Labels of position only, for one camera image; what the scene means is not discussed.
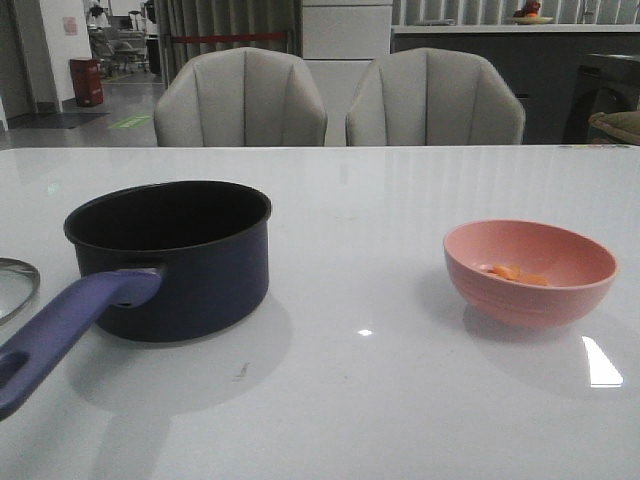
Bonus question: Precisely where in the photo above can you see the orange ham slices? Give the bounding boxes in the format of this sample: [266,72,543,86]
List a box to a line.
[481,264,550,286]

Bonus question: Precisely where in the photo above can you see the pink plastic bowl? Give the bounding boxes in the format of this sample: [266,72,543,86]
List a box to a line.
[443,219,619,328]

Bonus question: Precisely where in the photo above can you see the glass pot lid blue knob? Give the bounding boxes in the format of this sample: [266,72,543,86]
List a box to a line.
[1,258,40,325]

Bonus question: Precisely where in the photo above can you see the grey upholstered chair left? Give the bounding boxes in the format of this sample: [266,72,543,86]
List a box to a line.
[154,47,328,147]

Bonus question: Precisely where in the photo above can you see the grey upholstered chair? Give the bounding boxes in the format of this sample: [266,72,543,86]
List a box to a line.
[154,47,328,147]
[345,48,526,146]

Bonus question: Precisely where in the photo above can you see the grey upholstered chair right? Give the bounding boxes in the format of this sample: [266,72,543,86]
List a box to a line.
[345,48,526,146]

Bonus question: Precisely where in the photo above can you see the white drawer cabinet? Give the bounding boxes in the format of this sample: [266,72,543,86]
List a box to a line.
[301,1,393,103]

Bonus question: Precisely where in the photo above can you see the red barrier tape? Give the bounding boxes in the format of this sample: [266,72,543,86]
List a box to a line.
[170,31,289,44]

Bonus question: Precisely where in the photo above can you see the grey curtain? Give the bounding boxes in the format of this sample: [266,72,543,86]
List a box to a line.
[154,0,301,85]

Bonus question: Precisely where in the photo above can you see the red bin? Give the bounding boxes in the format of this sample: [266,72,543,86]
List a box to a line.
[69,58,104,107]

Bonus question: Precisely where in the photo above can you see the dark grey sideboard counter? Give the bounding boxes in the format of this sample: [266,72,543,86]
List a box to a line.
[391,24,639,144]

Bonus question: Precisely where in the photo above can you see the fruit plate on counter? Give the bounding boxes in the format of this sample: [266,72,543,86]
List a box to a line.
[505,0,554,25]

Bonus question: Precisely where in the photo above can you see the beige cushion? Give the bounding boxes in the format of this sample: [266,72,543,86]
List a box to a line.
[589,110,640,146]

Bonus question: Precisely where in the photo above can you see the blue saucepan with handle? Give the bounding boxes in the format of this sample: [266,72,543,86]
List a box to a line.
[1,180,272,417]

